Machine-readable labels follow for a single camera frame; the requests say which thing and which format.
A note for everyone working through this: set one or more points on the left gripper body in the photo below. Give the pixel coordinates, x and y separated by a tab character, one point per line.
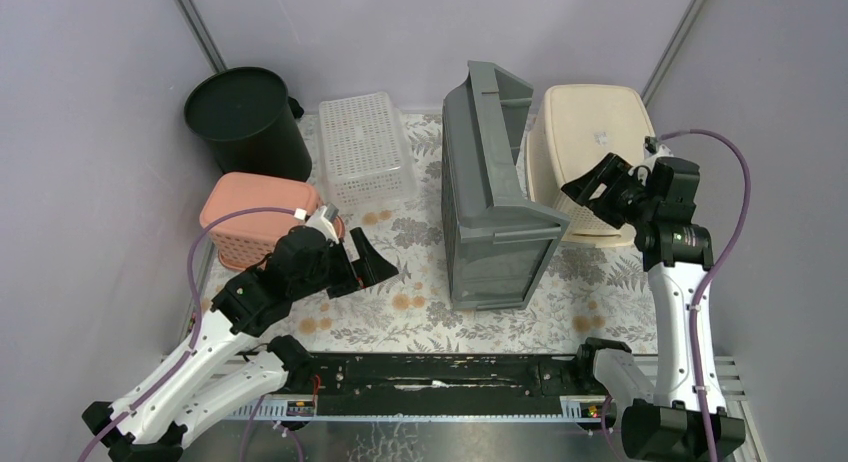
348	269

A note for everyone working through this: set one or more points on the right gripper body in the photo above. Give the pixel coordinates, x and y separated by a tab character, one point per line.
637	205

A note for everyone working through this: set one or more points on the pink perforated basket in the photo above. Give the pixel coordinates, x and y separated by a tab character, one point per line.
244	240

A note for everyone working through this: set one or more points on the cream plastic tub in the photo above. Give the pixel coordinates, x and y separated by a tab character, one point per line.
576	127

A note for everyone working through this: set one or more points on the grey plastic crate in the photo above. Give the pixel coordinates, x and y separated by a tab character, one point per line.
498	242

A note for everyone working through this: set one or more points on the white perforated plastic basket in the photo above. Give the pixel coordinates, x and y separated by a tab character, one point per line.
366	157

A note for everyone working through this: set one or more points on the large black cylindrical container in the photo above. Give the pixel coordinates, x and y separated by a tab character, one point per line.
245	118

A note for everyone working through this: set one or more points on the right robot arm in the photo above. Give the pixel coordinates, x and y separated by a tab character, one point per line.
682	415

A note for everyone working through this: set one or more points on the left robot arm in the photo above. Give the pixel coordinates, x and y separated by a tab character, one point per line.
164	414

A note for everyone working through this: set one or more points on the floral patterned table mat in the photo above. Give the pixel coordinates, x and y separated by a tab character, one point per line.
583	292

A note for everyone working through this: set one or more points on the black cloth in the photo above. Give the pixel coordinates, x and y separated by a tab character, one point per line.
295	108

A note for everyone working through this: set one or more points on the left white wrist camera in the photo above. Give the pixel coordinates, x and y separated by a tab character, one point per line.
325	219

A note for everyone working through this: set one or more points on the black mounting base rail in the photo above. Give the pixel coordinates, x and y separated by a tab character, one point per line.
444	386

